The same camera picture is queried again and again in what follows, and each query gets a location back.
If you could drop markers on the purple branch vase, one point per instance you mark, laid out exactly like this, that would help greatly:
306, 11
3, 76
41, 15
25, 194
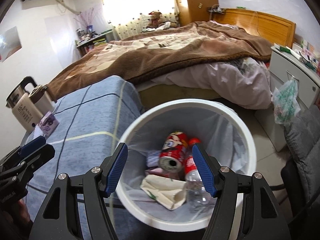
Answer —
84, 20

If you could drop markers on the clear plastic cola bottle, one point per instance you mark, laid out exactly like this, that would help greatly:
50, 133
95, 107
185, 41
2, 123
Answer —
197, 196

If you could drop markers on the brown white thermal mug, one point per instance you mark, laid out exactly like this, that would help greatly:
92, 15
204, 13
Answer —
43, 99

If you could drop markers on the beige paper bag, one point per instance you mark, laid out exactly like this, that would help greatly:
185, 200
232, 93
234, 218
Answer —
170, 193

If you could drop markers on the brown blanket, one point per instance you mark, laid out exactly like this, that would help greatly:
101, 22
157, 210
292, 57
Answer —
145, 56

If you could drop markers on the patterned curtain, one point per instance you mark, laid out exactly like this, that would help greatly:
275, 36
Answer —
131, 17

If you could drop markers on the lavender foam net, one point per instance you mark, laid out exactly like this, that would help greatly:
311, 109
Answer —
152, 158

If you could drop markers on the blue checked tablecloth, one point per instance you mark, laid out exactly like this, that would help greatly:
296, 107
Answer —
91, 122

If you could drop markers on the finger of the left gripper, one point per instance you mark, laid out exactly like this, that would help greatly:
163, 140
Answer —
21, 152
37, 159

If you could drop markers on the left hand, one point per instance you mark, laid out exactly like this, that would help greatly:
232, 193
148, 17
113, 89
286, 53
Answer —
16, 222

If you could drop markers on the white trash bin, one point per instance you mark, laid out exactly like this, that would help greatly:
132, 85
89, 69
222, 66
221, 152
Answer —
223, 135

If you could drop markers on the teddy bear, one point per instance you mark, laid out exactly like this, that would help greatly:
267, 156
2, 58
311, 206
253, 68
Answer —
156, 20

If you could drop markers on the wooden headboard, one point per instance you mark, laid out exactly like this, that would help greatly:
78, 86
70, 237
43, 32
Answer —
271, 27

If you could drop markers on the green printed plastic bag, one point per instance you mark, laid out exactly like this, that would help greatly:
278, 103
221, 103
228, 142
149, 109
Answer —
285, 104

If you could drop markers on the red soda can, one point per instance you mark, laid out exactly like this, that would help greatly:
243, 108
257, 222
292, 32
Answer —
172, 156

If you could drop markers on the purple small carton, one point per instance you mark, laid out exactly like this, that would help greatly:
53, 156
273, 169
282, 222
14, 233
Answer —
46, 126

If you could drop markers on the grey quilted cushion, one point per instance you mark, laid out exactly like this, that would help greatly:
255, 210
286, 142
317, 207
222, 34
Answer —
302, 138

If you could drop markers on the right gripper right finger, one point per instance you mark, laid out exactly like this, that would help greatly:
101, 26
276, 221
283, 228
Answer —
207, 169

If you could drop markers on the silver wall poster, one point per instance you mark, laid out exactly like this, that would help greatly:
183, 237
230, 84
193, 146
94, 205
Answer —
10, 43

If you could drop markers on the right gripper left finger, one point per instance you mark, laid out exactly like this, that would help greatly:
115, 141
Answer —
112, 169

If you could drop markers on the beige electric kettle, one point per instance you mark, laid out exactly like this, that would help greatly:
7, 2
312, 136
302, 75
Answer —
22, 107

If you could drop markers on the white nightstand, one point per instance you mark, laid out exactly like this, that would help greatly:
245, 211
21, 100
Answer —
285, 65

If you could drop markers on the cluttered white shelf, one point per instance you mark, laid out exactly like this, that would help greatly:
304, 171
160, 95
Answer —
86, 43

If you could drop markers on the pink bed sheet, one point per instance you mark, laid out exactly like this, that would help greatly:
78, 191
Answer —
245, 82

